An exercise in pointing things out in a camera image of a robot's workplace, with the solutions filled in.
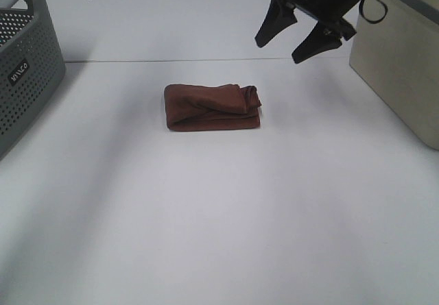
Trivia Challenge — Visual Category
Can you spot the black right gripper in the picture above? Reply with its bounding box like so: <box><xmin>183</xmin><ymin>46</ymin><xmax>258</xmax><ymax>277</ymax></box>
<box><xmin>254</xmin><ymin>0</ymin><xmax>357</xmax><ymax>64</ymax></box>

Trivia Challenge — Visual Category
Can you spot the brown towel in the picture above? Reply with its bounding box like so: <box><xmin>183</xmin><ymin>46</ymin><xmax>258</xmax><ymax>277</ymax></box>
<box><xmin>164</xmin><ymin>84</ymin><xmax>261</xmax><ymax>132</ymax></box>

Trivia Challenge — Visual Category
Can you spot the grey perforated plastic basket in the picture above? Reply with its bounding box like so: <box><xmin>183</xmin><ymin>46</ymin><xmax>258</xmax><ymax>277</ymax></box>
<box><xmin>1</xmin><ymin>0</ymin><xmax>66</xmax><ymax>156</ymax></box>

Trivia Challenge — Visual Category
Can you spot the beige storage box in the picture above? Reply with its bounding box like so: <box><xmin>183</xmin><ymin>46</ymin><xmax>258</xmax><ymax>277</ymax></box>
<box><xmin>349</xmin><ymin>0</ymin><xmax>438</xmax><ymax>149</ymax></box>

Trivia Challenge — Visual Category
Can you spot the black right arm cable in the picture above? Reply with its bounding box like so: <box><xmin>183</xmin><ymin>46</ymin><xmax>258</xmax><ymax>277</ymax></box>
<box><xmin>358</xmin><ymin>0</ymin><xmax>399</xmax><ymax>25</ymax></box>

